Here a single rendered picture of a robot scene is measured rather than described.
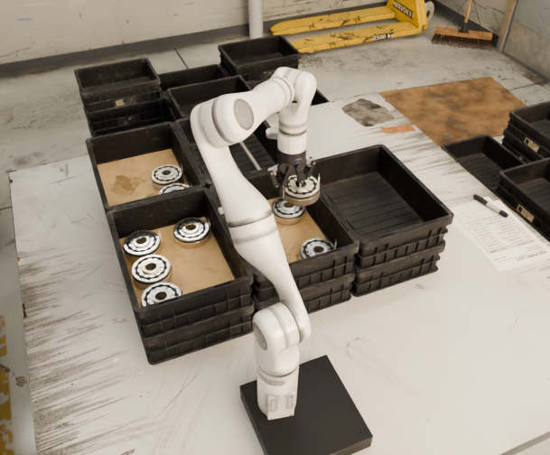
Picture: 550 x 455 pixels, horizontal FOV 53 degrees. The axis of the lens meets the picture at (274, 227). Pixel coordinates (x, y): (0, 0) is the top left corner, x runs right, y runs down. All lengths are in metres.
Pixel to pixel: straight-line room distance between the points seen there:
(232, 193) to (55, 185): 1.21
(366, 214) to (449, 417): 0.63
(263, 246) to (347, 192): 0.78
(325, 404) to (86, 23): 3.78
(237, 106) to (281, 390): 0.61
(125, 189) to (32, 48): 2.94
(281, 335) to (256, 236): 0.20
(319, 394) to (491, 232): 0.88
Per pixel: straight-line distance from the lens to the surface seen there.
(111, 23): 4.67
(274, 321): 1.08
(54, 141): 3.80
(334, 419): 1.35
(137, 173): 1.91
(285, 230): 1.63
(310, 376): 1.40
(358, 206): 1.74
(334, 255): 1.43
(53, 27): 4.63
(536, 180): 2.85
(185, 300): 1.34
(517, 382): 1.58
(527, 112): 3.22
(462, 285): 1.75
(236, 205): 1.04
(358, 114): 2.45
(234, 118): 1.01
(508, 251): 1.90
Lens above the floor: 1.93
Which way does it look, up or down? 42 degrees down
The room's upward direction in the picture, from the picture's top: straight up
